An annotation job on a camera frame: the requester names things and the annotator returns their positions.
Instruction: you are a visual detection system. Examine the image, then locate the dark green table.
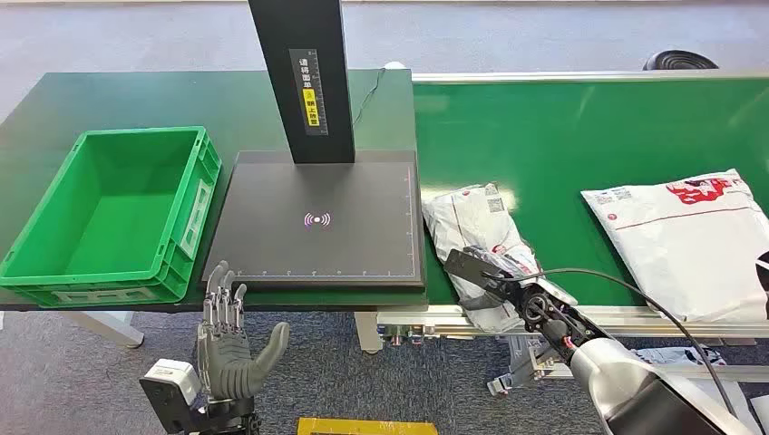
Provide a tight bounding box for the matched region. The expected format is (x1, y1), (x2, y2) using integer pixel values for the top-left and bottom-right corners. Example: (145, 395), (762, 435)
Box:
(0, 69), (429, 314)

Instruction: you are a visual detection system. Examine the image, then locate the large flat white mail package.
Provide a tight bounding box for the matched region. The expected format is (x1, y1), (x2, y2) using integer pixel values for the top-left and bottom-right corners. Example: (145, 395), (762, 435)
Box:
(579, 169), (769, 325)

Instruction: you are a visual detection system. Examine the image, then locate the white slanted table leg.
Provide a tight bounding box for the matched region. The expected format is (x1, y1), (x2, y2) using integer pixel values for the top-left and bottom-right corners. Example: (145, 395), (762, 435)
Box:
(60, 311), (145, 350)

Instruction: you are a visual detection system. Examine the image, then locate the black scanner base plate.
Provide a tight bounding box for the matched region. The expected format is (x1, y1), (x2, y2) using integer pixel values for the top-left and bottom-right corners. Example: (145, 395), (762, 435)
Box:
(200, 150), (426, 294)

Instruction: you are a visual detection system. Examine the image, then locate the green plastic crate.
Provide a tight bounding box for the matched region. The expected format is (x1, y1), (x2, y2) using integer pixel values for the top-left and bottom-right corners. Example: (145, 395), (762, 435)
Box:
(0, 126), (222, 308)

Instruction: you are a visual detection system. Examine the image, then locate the black round stool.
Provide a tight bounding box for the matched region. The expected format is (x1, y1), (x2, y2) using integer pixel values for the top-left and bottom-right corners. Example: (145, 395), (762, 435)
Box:
(641, 49), (720, 72)

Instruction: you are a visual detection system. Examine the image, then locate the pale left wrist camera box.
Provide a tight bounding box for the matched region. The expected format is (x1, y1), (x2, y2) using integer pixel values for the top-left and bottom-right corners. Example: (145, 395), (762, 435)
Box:
(139, 358), (202, 435)

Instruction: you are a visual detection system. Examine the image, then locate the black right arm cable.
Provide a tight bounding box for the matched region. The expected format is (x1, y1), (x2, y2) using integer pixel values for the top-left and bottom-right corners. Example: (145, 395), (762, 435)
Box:
(480, 266), (738, 419)

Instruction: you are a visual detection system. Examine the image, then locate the aluminium conveyor frame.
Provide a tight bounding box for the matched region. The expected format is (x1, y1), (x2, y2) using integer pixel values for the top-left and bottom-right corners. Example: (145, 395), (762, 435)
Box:
(375, 71), (769, 398)

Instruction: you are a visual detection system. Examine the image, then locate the green conveyor belt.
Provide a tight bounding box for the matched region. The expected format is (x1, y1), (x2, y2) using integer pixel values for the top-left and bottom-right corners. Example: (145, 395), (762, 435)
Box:
(413, 78), (769, 307)

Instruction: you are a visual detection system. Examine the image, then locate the small white mail package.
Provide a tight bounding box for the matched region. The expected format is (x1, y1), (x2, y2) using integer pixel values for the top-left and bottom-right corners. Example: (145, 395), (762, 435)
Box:
(420, 182), (578, 334)

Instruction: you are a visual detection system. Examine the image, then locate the white upright table leg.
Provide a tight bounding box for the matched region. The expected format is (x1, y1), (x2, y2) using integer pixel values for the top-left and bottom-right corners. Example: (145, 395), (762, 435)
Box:
(353, 312), (385, 354)

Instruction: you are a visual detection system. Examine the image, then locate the black scanner column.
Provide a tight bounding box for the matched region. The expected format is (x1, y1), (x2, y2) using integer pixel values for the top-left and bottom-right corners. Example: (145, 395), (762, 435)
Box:
(248, 0), (356, 165)

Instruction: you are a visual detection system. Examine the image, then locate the thin black scanner cable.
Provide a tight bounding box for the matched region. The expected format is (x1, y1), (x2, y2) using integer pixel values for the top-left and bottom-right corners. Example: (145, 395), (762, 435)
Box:
(353, 67), (387, 125)

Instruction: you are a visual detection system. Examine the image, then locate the white package under conveyor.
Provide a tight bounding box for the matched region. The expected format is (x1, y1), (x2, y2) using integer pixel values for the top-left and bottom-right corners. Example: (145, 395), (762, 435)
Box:
(630, 346), (764, 435)

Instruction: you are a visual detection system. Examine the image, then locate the black right wrist camera plate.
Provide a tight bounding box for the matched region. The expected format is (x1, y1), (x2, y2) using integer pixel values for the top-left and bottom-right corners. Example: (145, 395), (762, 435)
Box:
(443, 247), (506, 289)

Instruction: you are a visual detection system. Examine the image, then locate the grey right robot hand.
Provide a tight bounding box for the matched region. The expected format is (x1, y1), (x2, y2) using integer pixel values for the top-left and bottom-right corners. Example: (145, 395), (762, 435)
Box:
(461, 245), (579, 312)

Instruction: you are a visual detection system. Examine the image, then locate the yellow floor tape marker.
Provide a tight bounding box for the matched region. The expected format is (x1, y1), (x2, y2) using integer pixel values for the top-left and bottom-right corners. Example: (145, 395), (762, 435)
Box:
(297, 417), (440, 435)

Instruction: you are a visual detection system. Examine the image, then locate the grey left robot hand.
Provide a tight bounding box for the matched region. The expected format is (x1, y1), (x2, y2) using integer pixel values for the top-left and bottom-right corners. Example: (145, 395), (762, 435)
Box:
(197, 259), (291, 402)

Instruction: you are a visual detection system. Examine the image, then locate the black yellow column label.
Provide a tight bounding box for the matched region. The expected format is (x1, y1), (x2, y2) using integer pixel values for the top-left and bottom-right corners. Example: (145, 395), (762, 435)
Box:
(288, 47), (330, 137)

